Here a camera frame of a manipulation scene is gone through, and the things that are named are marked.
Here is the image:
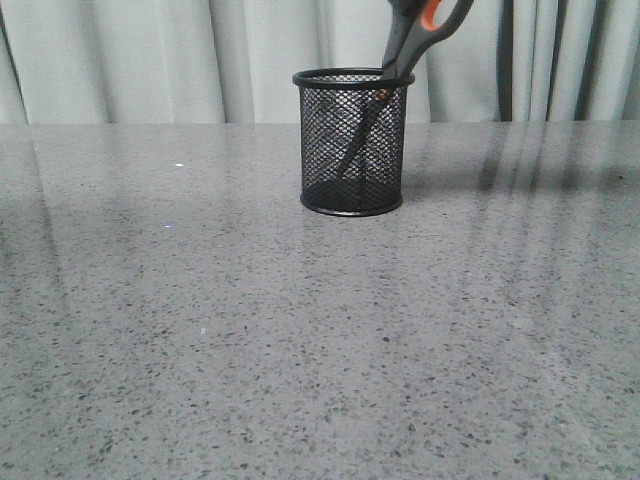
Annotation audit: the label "black mesh pen cup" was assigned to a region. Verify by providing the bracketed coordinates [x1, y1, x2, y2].
[292, 68, 414, 217]

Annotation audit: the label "light grey curtain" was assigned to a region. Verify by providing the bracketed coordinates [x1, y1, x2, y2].
[1, 1, 639, 124]

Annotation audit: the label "grey orange handled scissors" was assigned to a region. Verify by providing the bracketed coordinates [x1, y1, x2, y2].
[337, 0, 474, 178]

